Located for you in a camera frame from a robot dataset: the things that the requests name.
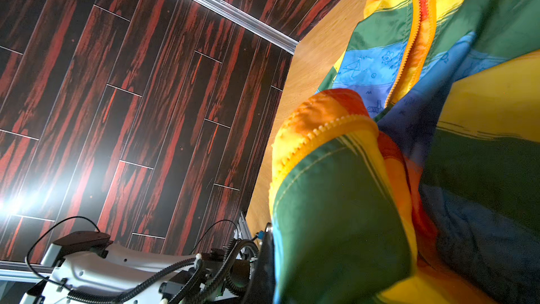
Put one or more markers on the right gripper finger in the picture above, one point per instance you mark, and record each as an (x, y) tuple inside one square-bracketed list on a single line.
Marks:
[(263, 281)]

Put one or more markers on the left aluminium corner post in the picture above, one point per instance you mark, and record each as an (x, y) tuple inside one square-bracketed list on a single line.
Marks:
[(250, 23)]

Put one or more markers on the rainbow striped hooded jacket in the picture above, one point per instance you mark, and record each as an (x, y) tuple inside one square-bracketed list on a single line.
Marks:
[(412, 175)]

